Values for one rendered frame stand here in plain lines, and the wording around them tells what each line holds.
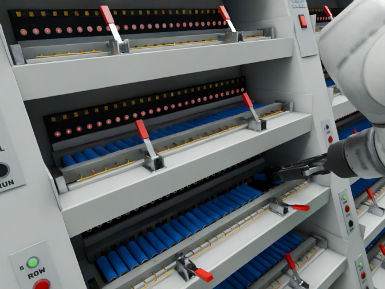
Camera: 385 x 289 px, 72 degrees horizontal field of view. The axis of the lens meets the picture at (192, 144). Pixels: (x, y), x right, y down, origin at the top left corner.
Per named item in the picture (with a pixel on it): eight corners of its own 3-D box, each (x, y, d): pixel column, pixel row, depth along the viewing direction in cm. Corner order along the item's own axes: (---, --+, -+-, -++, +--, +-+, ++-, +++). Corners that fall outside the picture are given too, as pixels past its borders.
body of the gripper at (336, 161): (360, 132, 53) (319, 144, 61) (337, 144, 48) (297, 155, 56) (376, 167, 52) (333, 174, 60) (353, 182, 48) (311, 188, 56)
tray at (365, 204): (428, 180, 110) (435, 149, 105) (361, 252, 78) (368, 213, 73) (373, 166, 126) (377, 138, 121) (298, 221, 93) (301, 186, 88)
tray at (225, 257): (328, 202, 71) (332, 170, 68) (112, 364, 39) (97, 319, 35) (267, 176, 87) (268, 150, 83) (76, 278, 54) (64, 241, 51)
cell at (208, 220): (198, 213, 64) (216, 226, 59) (192, 216, 63) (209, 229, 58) (197, 206, 63) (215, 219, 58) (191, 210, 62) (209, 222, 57)
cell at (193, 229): (184, 220, 61) (201, 234, 56) (177, 223, 60) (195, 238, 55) (183, 214, 61) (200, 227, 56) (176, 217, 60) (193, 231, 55)
